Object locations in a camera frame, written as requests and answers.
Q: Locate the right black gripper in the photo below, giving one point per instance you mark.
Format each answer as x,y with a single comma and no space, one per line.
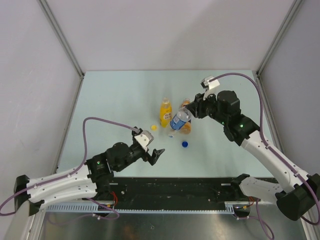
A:
196,107

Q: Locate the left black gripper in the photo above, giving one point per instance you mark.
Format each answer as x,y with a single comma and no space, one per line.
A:
146,156

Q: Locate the clear Pepsi bottle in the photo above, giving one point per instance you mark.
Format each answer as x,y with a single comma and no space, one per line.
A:
182,116

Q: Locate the orange Pocari Sweat bottle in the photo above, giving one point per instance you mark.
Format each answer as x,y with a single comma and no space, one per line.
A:
186,129

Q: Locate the yellow juice bottle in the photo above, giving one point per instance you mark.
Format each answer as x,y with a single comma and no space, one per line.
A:
165,112

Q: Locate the blue Pepsi bottle cap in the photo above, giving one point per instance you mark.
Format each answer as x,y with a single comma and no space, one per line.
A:
185,144

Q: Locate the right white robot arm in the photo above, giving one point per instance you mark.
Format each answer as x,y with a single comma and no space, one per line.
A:
295,191

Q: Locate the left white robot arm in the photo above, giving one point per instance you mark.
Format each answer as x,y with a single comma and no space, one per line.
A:
92,180

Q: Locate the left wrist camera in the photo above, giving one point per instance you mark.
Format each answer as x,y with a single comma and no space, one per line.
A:
143,137

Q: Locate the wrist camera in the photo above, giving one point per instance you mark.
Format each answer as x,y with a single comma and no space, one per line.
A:
210,85
143,137

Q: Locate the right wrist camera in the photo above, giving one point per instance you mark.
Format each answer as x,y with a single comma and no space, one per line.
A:
210,85

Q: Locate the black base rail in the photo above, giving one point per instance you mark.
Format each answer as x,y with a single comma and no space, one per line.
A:
171,193

